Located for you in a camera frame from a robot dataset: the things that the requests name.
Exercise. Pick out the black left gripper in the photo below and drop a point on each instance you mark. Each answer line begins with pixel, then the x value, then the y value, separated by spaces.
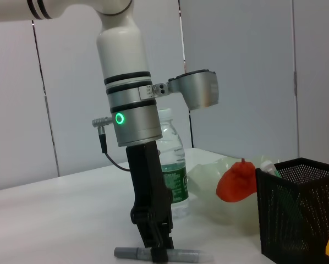
pixel 148 187

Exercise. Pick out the grey metallic pen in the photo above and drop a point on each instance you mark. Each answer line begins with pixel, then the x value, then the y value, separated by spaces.
pixel 186 254

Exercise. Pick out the clear bottle with green label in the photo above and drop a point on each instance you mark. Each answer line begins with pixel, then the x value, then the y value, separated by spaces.
pixel 174 176

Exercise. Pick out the red-orange soft orange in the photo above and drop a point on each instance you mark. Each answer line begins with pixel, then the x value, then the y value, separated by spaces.
pixel 236 184

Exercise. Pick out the mint green utility knife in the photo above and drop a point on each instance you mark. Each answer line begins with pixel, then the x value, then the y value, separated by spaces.
pixel 269 167

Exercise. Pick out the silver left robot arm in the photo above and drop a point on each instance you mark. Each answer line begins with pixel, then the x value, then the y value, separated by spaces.
pixel 123 68

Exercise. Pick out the pale green glass fruit plate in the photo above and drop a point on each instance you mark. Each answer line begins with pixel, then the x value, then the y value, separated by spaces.
pixel 208 209

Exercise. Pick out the black mesh pen holder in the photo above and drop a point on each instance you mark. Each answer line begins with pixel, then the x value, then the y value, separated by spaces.
pixel 291 214

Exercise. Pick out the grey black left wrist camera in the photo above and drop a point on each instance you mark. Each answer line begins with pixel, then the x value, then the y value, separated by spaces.
pixel 197 88

